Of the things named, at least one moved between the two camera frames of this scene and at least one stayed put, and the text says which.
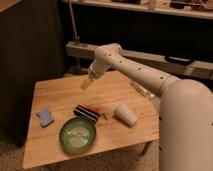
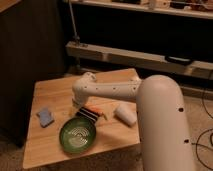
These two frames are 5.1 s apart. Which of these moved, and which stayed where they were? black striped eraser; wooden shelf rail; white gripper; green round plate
Moved: white gripper
Stayed: wooden shelf rail; black striped eraser; green round plate
